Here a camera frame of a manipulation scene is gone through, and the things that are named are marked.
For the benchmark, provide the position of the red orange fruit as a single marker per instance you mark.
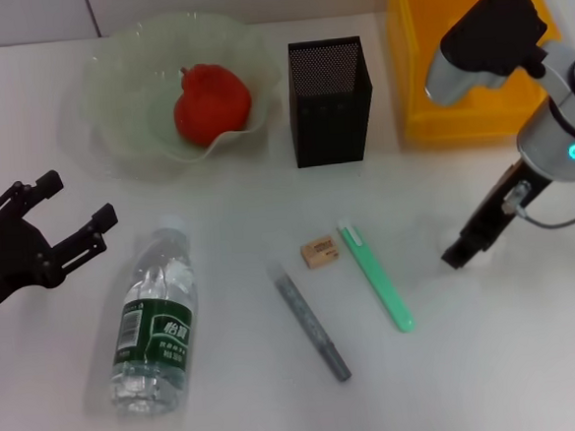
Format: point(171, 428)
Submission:
point(210, 105)

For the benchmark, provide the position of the pale green glass fruit plate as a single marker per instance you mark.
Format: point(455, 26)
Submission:
point(127, 113)

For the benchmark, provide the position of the black mesh pen holder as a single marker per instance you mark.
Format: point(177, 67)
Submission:
point(328, 124)

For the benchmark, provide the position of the yellow plastic bin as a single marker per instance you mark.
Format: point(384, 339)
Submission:
point(405, 69)

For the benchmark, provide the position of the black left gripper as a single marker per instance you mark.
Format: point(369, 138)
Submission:
point(9, 254)

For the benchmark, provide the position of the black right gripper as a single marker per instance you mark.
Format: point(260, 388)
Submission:
point(495, 220)

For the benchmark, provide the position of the clear green-label water bottle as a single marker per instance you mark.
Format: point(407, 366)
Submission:
point(152, 328)

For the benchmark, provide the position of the grey marker pen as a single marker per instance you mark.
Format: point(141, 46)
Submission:
point(307, 317)

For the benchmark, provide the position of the green utility knife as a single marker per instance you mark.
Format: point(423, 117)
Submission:
point(378, 283)

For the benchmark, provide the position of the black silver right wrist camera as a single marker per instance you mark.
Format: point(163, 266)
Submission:
point(492, 38)

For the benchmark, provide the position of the small tan eraser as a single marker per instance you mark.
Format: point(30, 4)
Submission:
point(320, 254)

